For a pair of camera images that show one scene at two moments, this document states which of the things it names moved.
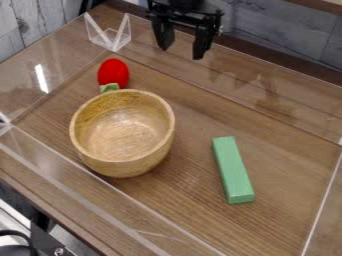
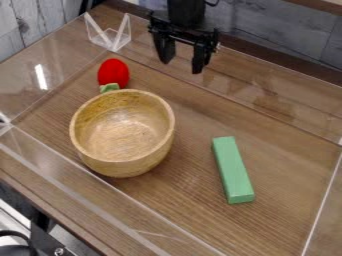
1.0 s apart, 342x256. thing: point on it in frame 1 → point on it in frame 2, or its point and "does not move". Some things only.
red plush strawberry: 112,75 does not move
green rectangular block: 234,177 does not move
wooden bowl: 122,129 does not move
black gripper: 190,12 → 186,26
